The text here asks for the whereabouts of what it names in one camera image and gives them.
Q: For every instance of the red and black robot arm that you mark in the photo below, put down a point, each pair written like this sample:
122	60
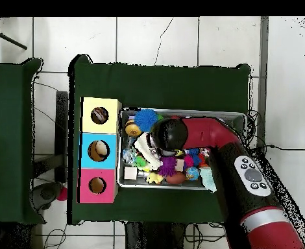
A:
207	132

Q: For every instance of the wooden burger toy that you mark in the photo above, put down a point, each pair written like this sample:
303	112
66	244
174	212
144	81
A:
131	129

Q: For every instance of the silver mesh bin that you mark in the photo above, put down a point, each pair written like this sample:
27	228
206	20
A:
155	185

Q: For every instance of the multicoloured patterned cloth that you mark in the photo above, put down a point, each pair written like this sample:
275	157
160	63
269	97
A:
99	112

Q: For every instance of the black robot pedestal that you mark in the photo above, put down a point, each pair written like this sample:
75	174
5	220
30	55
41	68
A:
155	236

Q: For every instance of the large blue spiky ball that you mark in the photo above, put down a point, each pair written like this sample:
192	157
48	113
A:
146	120

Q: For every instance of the wooden box with three holes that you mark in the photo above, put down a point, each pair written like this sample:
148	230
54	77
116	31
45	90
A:
111	124

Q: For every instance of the black tripod leg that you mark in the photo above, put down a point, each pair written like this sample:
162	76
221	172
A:
9	40

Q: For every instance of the mint green knitted cloth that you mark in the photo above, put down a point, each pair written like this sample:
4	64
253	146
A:
208	180

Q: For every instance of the purple spiky ball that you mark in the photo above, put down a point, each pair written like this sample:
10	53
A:
166	166

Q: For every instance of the cream knitted cloth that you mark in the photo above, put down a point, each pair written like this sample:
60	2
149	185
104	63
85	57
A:
146	147

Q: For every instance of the grey emergency stop red button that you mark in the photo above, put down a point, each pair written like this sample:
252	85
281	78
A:
47	193

